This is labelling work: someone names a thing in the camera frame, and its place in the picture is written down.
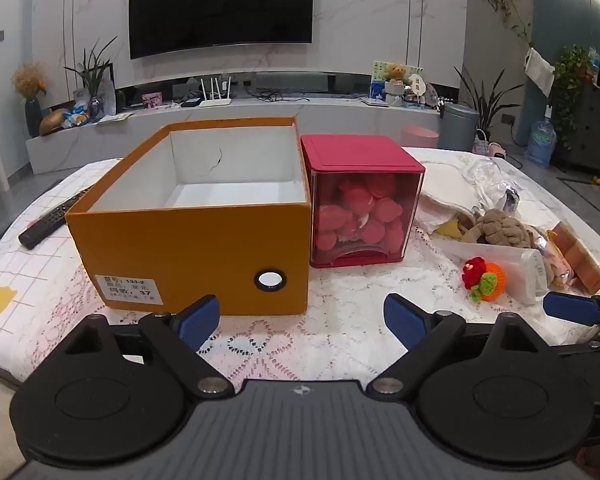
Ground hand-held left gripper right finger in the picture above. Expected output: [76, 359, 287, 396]
[366, 293, 551, 400]

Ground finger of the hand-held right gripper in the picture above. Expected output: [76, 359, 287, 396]
[542, 291, 600, 328]

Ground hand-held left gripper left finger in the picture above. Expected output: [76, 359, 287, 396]
[55, 294, 236, 399]

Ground rust brown soft pouch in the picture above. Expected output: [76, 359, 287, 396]
[547, 221, 600, 295]

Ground orange cardboard box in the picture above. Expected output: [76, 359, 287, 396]
[65, 116, 312, 317]

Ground orange green crochet toy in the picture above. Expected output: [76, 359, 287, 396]
[461, 256, 507, 303]

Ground brown plush toy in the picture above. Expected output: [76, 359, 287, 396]
[462, 209, 553, 262]

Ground white cloth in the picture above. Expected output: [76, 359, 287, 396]
[415, 160, 486, 234]

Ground white plastic case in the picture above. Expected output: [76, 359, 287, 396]
[432, 237, 551, 306]

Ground white printed tablecloth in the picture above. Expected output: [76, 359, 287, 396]
[0, 146, 600, 396]

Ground pile of pink plush balls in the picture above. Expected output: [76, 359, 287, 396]
[314, 172, 411, 257]

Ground clear plastic bag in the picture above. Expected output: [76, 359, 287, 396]
[462, 157, 523, 211]

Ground blue water jug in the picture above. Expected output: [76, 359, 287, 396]
[526, 119, 557, 168]

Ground red storage box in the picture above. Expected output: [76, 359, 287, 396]
[300, 133, 426, 269]

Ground black remote control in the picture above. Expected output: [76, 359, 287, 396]
[18, 187, 97, 251]

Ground dark cabinet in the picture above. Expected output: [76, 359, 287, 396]
[552, 80, 600, 173]

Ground pink bin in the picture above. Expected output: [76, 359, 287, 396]
[401, 125, 440, 149]

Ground grey trash bin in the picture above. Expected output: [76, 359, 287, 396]
[440, 102, 481, 153]

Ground white television console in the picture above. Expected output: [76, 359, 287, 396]
[25, 97, 443, 176]

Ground white router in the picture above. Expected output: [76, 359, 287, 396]
[198, 76, 232, 108]

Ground long-leaf potted plant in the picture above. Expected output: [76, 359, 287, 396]
[454, 65, 523, 136]

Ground bushy green plant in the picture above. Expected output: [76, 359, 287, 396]
[552, 45, 593, 148]

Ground snack packets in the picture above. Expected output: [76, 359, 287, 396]
[62, 105, 91, 128]

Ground clear plastic bottle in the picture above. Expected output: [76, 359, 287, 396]
[96, 77, 117, 116]

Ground small teddy bear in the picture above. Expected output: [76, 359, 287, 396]
[384, 62, 413, 108]

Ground white hanging bag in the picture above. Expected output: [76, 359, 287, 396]
[524, 47, 556, 97]

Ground green picture board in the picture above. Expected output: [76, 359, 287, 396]
[370, 61, 424, 101]

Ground golden bowl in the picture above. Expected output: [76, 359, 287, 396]
[39, 107, 70, 136]

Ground green plant in glass vase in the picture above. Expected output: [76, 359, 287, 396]
[64, 36, 118, 121]

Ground dried flowers in dark vase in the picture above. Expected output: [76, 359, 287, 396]
[11, 62, 48, 138]

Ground hanging vine plant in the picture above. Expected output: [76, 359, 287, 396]
[477, 0, 533, 43]

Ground black television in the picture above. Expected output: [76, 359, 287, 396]
[129, 0, 315, 60]

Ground black cable bundle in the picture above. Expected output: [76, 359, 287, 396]
[245, 86, 311, 104]

